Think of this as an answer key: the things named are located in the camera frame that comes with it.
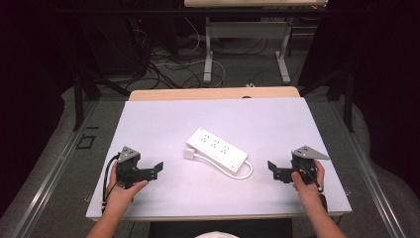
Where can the white desk with metal legs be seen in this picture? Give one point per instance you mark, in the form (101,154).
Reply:
(247,29)

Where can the white power strip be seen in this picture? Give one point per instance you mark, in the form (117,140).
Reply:
(216,149)

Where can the person's left hand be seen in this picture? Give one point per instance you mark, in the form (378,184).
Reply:
(121,195)

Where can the white plug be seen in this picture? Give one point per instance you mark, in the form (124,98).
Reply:
(189,153)

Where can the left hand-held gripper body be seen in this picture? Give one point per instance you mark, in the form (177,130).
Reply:
(128,155)

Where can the white table mat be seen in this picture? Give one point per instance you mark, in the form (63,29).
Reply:
(231,198)

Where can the aluminium floor rail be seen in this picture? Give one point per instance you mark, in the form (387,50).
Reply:
(49,178)
(369,178)

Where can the dark computer cabinet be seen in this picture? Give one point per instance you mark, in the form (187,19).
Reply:
(112,46)

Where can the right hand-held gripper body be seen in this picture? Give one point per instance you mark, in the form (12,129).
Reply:
(307,157)

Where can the light wooden table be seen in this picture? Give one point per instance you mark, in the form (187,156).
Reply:
(185,94)

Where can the person's right hand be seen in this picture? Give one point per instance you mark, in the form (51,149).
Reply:
(308,186)

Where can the black metal stand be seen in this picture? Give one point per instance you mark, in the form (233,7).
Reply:
(348,99)
(79,99)

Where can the person's dark clothing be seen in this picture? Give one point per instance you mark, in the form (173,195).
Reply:
(185,228)

